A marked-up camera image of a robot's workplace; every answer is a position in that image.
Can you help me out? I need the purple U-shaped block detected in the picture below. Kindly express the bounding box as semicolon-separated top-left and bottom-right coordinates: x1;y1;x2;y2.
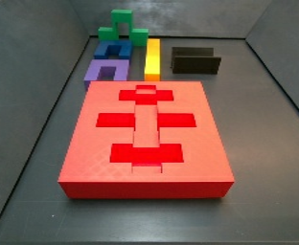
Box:
83;59;129;87

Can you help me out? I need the red board with recesses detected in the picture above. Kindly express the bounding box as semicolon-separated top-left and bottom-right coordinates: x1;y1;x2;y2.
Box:
58;81;233;199

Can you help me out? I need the black fixture stand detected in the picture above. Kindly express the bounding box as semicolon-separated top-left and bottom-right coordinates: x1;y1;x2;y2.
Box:
170;47;221;75

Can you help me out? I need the yellow long bar block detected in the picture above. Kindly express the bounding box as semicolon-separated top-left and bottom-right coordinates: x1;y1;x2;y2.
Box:
144;38;161;81

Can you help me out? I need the blue U-shaped block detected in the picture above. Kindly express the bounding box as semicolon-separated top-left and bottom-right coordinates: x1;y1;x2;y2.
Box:
93;40;133;59

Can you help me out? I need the green arch block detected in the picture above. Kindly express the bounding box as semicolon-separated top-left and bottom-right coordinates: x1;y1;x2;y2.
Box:
98;10;149;47

